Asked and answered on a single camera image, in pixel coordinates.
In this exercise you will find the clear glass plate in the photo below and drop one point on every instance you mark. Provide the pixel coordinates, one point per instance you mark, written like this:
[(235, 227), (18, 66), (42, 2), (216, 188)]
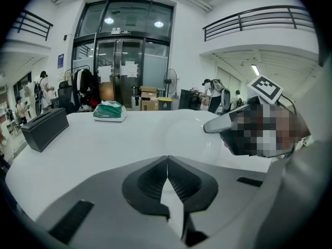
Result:
[(211, 153), (205, 158), (186, 136)]

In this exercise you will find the black tissue box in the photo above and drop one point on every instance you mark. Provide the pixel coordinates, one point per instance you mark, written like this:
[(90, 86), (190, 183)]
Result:
[(44, 128)]

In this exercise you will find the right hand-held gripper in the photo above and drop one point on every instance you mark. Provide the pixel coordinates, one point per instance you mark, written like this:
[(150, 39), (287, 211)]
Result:
[(264, 87)]

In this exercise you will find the black office chair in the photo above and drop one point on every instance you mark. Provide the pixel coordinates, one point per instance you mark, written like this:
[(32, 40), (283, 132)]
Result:
[(64, 95)]

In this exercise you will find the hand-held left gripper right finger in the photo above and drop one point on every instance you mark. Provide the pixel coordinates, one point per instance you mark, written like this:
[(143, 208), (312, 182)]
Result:
[(228, 185)]

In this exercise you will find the glass entrance door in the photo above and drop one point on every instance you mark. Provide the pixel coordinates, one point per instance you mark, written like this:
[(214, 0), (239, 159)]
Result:
[(124, 61)]

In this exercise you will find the black floor fan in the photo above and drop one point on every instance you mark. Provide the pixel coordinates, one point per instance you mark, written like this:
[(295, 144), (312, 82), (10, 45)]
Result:
[(169, 80)]

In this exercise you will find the black balcony railing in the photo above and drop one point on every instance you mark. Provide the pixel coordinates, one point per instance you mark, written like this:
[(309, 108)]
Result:
[(47, 32), (293, 17)]

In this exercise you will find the green tissue packet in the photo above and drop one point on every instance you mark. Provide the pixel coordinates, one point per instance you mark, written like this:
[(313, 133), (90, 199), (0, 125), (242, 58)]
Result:
[(110, 111)]

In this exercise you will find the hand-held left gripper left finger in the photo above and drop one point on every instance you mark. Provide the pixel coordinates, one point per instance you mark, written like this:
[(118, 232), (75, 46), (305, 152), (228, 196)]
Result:
[(103, 191)]

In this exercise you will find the brown cardboard box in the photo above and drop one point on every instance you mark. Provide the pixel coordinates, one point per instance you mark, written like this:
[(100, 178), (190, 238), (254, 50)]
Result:
[(149, 97)]

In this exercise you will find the black bin with yellow lid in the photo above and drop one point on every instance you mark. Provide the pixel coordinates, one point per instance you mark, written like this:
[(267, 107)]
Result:
[(164, 104)]

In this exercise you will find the white paper notice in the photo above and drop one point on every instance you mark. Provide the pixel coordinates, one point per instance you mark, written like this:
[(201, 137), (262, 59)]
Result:
[(129, 69), (105, 74)]

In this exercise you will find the clothes rack with dark clothes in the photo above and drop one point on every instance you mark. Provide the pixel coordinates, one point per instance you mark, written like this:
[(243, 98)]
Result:
[(83, 87)]

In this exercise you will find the ceiling tube light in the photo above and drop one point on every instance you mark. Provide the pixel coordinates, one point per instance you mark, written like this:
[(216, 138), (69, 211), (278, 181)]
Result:
[(255, 69)]

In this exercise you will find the silver suitcase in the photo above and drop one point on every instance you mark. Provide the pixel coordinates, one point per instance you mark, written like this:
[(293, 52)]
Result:
[(135, 102)]

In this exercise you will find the black cabinet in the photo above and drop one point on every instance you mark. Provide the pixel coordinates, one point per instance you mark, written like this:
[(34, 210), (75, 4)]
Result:
[(189, 100)]

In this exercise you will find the blue wall sign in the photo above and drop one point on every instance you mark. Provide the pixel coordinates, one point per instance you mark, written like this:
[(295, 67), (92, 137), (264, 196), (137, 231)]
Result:
[(60, 60)]

